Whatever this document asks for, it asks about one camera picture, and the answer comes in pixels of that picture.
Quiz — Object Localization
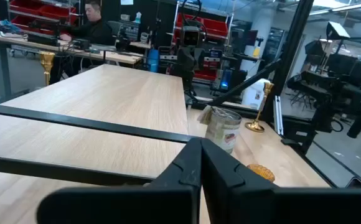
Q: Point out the person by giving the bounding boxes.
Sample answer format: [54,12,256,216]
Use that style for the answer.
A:
[59,0,116,46]

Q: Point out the black power supply box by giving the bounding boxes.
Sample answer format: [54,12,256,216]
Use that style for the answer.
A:
[27,33,59,47]

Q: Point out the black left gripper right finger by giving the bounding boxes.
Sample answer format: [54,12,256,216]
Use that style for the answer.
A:
[200,138,361,224]

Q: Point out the amber ribbed glass candle holder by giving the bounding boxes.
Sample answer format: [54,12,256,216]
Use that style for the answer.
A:
[246,164,276,184]

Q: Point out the black computer with blue light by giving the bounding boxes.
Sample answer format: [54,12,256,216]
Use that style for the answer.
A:
[219,68,234,91]

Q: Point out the black aluminium rig frame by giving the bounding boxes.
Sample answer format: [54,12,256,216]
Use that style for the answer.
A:
[185,0,339,189]

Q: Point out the wooden desk with grey legs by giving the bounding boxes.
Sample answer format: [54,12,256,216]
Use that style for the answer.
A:
[0,27,144,102]

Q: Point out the tall brass candlestick holder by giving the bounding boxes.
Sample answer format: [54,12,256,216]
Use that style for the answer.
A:
[245,82,275,133]
[39,51,56,86]

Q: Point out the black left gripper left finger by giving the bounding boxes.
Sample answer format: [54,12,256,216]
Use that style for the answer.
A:
[36,138,203,224]

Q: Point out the silver aluminium extrusion bar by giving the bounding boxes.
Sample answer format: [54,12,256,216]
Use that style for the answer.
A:
[273,95,284,136]

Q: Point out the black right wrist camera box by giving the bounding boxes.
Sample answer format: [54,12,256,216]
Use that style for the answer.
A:
[179,26,204,48]

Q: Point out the blue cloth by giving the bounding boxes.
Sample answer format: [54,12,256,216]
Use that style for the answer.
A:
[0,19,21,34]

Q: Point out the red bin storage rack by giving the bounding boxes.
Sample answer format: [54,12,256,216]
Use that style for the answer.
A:
[7,0,80,35]
[171,1,233,82]

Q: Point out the blue cylinder tank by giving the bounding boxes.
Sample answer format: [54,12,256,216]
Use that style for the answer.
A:
[147,49,160,73]

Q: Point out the scented candle tin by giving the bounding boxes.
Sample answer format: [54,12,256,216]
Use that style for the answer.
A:
[197,105,243,155]

